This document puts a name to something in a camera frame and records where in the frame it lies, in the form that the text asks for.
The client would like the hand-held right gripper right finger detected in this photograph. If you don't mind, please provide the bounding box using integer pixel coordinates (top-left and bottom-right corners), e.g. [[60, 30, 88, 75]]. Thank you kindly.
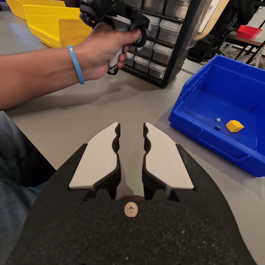
[[142, 122, 194, 190]]

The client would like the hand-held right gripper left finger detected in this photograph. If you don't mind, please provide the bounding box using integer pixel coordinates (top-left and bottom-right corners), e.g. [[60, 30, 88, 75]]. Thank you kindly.
[[69, 122, 121, 190]]

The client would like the yellow plastic bin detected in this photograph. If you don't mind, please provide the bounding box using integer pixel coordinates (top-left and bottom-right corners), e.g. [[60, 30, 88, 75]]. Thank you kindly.
[[23, 4, 93, 48], [5, 0, 67, 20]]

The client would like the set of clear cabinet drawers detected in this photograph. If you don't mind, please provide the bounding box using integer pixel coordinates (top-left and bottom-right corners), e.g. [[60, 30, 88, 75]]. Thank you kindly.
[[124, 0, 191, 80]]

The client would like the yellow plastic block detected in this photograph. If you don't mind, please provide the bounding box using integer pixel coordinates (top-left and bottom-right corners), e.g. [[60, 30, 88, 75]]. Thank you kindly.
[[226, 120, 245, 133]]

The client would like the blue plastic bin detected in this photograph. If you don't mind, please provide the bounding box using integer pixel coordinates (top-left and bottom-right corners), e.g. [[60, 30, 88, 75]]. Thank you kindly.
[[168, 54, 265, 178]]

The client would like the black drawer cabinet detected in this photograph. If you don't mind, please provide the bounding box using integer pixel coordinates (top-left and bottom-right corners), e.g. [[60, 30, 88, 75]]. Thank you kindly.
[[120, 0, 203, 89]]

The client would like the person's left forearm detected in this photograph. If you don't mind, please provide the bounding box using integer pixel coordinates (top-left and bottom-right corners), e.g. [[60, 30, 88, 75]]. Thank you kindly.
[[0, 47, 80, 111]]

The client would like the person's left hand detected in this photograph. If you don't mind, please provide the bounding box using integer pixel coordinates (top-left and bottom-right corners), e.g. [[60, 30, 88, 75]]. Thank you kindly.
[[75, 22, 145, 81]]

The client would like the blue wristband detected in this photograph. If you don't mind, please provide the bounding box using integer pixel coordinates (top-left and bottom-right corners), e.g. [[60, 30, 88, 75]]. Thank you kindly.
[[67, 45, 85, 85]]

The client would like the clear tape strip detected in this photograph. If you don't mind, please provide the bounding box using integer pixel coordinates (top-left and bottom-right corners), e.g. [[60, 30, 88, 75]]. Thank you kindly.
[[185, 31, 199, 50]]

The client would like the black office chair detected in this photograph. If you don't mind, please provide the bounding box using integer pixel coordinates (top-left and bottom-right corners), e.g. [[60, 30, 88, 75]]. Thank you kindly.
[[187, 0, 238, 63]]

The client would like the crumpled printed paper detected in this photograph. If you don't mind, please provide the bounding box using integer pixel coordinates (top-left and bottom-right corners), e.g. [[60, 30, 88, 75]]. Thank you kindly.
[[236, 52, 262, 67]]

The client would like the black tripod stand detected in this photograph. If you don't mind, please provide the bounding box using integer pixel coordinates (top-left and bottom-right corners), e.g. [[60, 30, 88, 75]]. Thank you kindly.
[[236, 35, 265, 65]]

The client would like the dark work table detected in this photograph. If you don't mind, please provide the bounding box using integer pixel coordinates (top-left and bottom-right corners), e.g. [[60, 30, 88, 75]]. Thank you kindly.
[[226, 34, 265, 50]]

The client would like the red plastic bin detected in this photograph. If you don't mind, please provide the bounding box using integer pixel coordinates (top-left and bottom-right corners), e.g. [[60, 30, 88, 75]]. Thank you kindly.
[[236, 25, 263, 40]]

